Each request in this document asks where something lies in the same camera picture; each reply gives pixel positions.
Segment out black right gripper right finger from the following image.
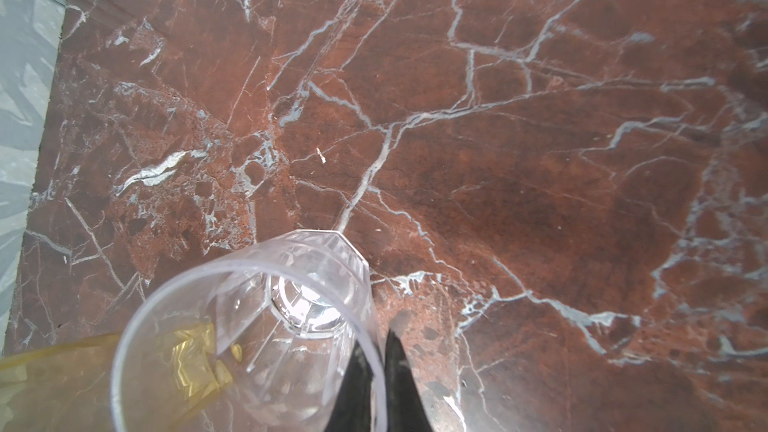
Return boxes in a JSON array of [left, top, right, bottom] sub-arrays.
[[384, 330, 433, 432]]

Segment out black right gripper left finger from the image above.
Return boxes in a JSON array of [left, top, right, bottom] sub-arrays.
[[325, 342, 373, 432]]

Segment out clear faceted glass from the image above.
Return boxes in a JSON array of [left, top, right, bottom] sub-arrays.
[[116, 229, 388, 431]]

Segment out yellow tall glass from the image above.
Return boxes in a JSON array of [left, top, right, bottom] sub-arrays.
[[1, 323, 233, 431]]

